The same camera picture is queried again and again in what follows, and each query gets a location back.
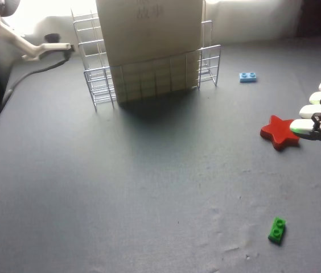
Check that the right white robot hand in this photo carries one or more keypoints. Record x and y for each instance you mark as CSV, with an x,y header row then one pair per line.
x,y
311,112

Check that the beige paperback book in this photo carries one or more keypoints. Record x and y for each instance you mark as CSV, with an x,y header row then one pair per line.
x,y
149,42

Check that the red star block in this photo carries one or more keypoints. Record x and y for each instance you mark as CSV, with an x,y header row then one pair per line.
x,y
277,133

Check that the blue toy brick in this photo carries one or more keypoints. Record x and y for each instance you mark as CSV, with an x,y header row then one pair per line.
x,y
248,77

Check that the green toy brick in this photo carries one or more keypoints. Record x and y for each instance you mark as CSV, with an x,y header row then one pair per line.
x,y
277,231

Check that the grey table cloth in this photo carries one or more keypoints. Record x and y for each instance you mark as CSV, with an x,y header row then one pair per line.
x,y
163,185

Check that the left white wrist camera bracket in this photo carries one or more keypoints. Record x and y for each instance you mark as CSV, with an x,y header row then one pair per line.
x,y
32,48

